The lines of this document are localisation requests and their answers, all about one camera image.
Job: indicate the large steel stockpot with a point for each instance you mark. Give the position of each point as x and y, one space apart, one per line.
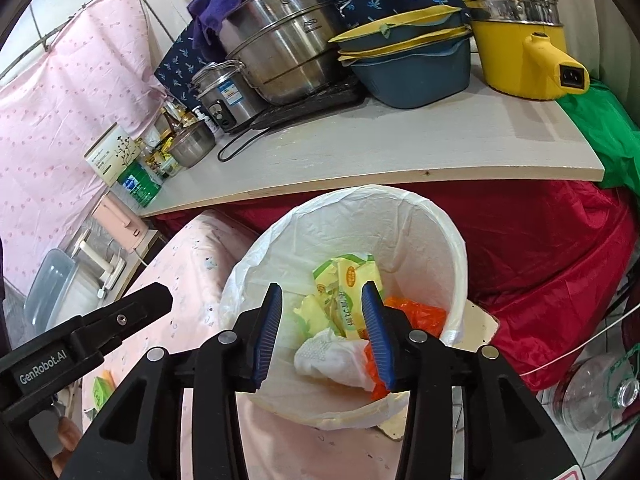
280 45

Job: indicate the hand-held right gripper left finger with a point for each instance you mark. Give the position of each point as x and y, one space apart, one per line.
267 335

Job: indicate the green can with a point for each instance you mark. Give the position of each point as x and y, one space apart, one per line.
140 185

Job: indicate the green plastic bag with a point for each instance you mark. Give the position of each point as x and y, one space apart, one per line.
610 135

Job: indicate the white glass kettle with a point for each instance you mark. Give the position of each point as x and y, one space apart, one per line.
100 265

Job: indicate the pink kettle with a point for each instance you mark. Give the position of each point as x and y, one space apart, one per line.
117 222

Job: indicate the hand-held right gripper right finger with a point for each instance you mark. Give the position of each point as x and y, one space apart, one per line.
375 340

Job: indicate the white lined trash bin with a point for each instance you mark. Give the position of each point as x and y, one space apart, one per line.
425 240

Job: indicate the white pump bottle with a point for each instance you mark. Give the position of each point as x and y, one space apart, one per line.
205 121

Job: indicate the steel rice cooker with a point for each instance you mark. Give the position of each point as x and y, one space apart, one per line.
230 95

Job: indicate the yellow-green snack wrapper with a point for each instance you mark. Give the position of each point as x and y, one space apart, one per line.
345 280

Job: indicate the blue basin yellow rim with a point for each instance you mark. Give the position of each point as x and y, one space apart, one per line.
400 27
415 80

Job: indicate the person's left hand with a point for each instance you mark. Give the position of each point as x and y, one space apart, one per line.
67 440

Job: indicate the clear plastic bottle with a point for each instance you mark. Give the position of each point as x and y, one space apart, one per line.
595 395

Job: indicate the small green box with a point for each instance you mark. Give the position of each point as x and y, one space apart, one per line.
102 387

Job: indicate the white paper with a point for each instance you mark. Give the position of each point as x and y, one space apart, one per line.
330 355

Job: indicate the white tea box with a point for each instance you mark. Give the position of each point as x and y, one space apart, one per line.
107 155

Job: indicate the purple cloth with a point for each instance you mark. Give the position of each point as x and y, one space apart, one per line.
210 5

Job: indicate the orange plastic bag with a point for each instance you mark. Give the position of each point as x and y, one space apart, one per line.
420 315

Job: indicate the yellow electric pot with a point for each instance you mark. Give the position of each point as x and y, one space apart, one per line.
505 60

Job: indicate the small steel lidded pot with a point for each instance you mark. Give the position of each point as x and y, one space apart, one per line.
192 147

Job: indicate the clear-lid dish container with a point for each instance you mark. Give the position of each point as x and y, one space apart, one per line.
47 285

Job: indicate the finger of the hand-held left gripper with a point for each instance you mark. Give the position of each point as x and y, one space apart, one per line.
125 317

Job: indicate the pink dotted curtain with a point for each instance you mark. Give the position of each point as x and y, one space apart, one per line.
50 135

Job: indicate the black induction cooker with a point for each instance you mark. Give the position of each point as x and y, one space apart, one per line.
300 110

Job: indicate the pink printed tablecloth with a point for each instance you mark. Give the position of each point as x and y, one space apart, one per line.
195 270

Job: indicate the red cloth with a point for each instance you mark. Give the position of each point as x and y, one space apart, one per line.
550 260

